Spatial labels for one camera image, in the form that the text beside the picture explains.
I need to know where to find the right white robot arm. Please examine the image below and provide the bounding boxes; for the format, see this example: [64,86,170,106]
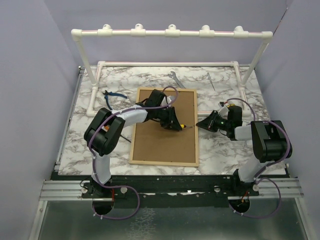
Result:
[196,104,293,196]

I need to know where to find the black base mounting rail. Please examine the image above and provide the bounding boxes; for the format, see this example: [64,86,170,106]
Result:
[81,175,259,209]

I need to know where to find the orange handled screwdriver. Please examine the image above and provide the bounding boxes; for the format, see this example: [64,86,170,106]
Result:
[104,126,132,143]

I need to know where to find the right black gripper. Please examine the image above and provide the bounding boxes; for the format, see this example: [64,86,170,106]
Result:
[196,110,231,133]

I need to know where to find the wooden picture frame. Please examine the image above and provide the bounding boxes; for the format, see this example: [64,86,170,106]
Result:
[129,88,199,167]

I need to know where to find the blue handled pliers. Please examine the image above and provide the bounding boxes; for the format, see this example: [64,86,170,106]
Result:
[103,90,128,110]

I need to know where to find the large grey wrench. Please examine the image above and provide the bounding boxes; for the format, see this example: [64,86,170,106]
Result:
[168,71,186,89]

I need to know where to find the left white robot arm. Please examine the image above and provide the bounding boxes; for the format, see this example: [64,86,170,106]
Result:
[83,86,183,198]

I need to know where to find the small yellow screwdriver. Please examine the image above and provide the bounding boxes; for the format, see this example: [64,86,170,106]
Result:
[180,124,194,129]

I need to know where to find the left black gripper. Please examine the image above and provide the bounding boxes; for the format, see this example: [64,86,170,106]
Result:
[153,105,182,131]

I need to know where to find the white PVC pipe rack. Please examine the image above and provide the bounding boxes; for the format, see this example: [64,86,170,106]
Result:
[71,23,274,117]

